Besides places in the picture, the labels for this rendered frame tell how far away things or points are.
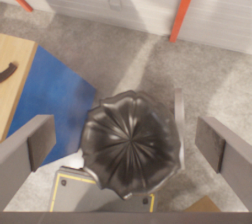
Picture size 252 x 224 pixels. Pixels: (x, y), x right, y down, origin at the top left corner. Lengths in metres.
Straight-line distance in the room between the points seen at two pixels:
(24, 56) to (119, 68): 1.00
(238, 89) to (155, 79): 0.68
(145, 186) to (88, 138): 0.36
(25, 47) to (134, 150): 0.72
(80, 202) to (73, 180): 0.15
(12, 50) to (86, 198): 0.99
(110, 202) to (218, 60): 1.39
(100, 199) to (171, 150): 0.64
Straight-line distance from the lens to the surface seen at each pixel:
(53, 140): 0.17
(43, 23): 2.08
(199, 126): 0.16
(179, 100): 1.12
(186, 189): 1.68
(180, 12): 1.37
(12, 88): 0.81
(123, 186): 0.99
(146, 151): 1.06
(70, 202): 1.43
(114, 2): 1.48
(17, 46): 0.85
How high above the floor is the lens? 1.57
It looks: 80 degrees down
